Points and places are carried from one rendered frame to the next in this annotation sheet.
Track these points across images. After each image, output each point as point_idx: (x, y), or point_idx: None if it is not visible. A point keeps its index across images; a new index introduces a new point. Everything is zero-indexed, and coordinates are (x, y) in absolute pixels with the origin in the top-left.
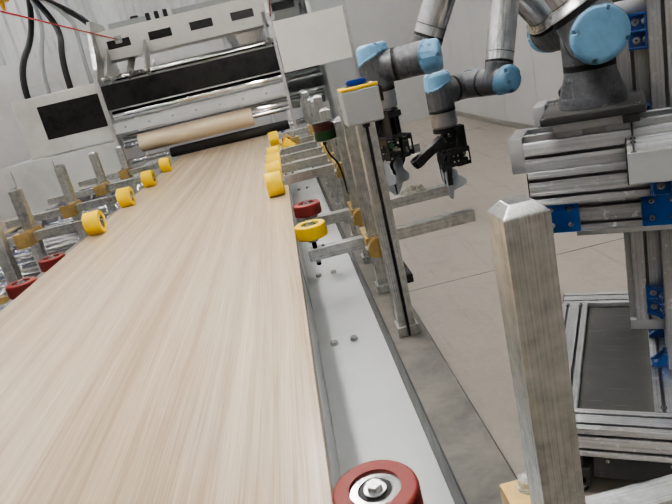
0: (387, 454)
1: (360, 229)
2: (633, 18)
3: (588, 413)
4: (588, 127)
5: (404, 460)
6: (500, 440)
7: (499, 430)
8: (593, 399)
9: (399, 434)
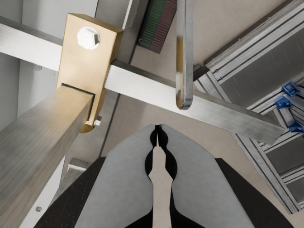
0: (39, 198)
1: (64, 34)
2: None
3: (219, 91)
4: None
5: (45, 204)
6: (201, 16)
7: (209, 7)
8: (236, 80)
9: (50, 191)
